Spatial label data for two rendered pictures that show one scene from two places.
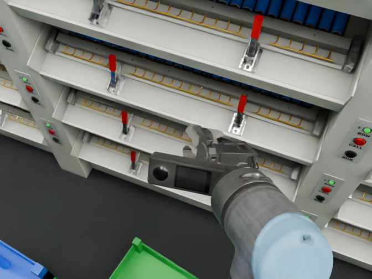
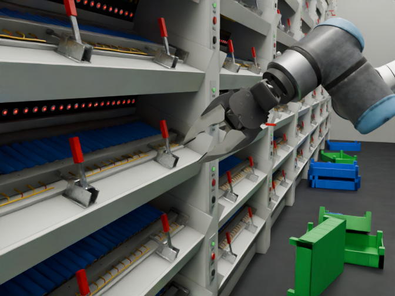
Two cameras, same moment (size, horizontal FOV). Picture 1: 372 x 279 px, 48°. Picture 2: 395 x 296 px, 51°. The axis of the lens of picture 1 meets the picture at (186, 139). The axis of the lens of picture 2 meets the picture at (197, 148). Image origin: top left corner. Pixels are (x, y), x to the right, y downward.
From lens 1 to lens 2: 0.96 m
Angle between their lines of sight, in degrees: 82
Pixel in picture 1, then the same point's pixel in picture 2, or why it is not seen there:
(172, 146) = (126, 286)
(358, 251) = (224, 268)
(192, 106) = (137, 172)
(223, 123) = (161, 168)
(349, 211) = not seen: hidden behind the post
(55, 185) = not seen: outside the picture
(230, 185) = (289, 56)
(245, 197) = (303, 43)
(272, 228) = (329, 22)
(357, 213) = not seen: hidden behind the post
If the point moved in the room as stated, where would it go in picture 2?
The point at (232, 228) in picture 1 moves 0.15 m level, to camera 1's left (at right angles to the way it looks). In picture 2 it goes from (324, 49) to (356, 41)
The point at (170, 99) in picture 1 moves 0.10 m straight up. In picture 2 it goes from (123, 178) to (121, 118)
